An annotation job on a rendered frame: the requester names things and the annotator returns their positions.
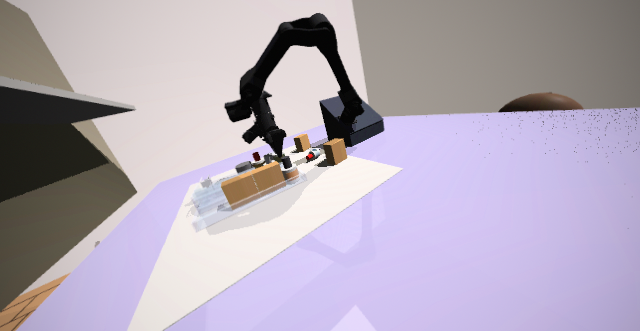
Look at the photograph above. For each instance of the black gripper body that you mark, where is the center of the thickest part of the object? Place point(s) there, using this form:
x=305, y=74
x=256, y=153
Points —
x=268, y=126

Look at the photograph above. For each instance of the tan cardboard box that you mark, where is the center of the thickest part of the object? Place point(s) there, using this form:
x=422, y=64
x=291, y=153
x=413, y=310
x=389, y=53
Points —
x=302, y=142
x=335, y=151

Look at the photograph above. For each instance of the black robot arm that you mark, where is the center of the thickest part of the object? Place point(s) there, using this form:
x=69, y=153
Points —
x=314, y=31

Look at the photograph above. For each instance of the tan rectangular block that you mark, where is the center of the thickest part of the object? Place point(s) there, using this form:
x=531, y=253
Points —
x=239, y=188
x=267, y=176

